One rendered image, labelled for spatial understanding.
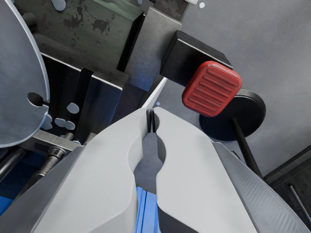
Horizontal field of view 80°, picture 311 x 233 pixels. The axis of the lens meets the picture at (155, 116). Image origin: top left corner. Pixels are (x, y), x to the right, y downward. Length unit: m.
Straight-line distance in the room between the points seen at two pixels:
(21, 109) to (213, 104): 0.26
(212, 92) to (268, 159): 1.37
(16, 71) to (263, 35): 1.00
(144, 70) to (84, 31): 0.12
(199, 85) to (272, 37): 0.88
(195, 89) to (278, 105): 1.08
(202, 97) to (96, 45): 0.21
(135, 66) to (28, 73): 0.18
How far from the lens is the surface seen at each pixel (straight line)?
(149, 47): 0.35
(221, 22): 1.01
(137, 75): 0.37
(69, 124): 0.40
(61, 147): 0.38
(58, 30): 0.39
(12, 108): 0.32
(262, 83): 1.19
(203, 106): 0.26
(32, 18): 0.39
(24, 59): 0.27
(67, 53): 0.37
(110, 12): 0.35
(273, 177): 1.72
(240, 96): 1.14
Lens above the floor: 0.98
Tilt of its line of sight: 54 degrees down
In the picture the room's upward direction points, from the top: 172 degrees counter-clockwise
